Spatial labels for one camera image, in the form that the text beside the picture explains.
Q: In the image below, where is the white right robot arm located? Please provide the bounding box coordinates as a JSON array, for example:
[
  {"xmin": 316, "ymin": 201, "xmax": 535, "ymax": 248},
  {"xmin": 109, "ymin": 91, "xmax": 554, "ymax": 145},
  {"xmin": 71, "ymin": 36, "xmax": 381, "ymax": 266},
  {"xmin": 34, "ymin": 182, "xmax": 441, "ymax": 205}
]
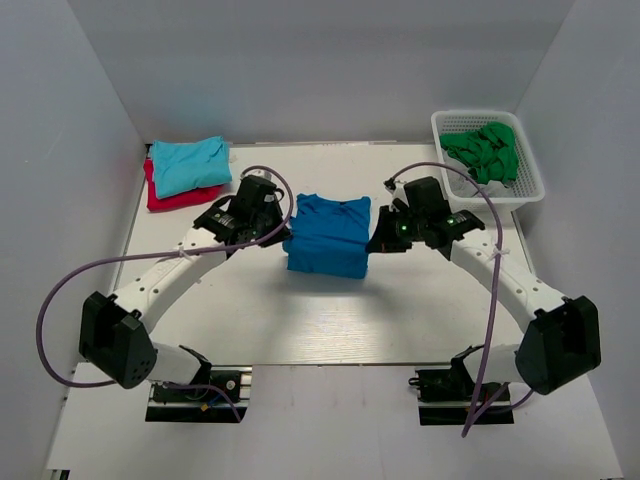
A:
[{"xmin": 366, "ymin": 177, "xmax": 601, "ymax": 395}]

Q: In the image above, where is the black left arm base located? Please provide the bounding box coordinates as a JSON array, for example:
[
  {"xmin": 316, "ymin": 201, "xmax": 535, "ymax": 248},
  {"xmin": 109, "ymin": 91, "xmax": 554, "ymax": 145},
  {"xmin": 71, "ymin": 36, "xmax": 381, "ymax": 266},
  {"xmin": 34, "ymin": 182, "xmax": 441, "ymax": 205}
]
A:
[{"xmin": 145, "ymin": 366, "xmax": 252, "ymax": 424}]

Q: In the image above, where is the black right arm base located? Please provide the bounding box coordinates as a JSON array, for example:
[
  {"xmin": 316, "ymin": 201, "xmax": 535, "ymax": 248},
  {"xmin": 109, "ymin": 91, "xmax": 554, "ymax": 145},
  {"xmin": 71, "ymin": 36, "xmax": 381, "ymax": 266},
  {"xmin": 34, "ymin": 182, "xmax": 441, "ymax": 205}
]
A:
[{"xmin": 408, "ymin": 368, "xmax": 514, "ymax": 427}]

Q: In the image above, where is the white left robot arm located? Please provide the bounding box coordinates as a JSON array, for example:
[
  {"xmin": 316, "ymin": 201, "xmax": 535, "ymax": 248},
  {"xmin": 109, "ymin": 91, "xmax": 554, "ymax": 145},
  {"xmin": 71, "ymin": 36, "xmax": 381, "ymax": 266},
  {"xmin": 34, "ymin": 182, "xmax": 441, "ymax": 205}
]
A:
[{"xmin": 79, "ymin": 168, "xmax": 291, "ymax": 389}]

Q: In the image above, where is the grey t-shirt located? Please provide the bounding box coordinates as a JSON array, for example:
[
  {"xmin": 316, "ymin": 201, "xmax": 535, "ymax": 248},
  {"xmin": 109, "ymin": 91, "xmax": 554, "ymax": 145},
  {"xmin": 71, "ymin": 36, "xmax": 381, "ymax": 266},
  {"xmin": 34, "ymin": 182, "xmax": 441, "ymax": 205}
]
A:
[{"xmin": 444, "ymin": 156, "xmax": 512, "ymax": 198}]

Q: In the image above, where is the folded red t-shirt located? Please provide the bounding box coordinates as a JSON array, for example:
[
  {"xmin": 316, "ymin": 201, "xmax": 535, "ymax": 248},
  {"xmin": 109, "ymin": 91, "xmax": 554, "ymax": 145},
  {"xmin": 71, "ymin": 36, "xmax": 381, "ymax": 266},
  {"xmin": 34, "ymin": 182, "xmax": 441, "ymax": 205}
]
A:
[{"xmin": 143, "ymin": 158, "xmax": 223, "ymax": 213}]

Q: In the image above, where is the folded light blue t-shirt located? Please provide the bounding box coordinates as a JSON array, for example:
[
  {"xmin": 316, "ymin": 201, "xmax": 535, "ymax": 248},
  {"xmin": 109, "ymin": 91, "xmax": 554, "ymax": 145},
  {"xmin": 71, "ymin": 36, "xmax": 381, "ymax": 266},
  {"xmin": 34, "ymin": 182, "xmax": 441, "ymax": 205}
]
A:
[{"xmin": 149, "ymin": 136, "xmax": 232, "ymax": 199}]

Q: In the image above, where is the green t-shirt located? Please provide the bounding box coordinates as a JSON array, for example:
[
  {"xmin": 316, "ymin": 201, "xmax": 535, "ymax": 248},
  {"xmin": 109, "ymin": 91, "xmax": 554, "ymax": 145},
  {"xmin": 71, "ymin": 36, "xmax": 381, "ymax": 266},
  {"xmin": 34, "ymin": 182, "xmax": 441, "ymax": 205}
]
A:
[{"xmin": 439, "ymin": 122, "xmax": 519, "ymax": 185}]

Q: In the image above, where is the white plastic basket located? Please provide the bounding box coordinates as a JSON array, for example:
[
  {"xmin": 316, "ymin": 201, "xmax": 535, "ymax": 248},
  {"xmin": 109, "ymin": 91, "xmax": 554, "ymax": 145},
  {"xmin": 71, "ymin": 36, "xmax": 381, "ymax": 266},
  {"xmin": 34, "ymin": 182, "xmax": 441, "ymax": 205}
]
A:
[{"xmin": 431, "ymin": 110, "xmax": 545, "ymax": 212}]

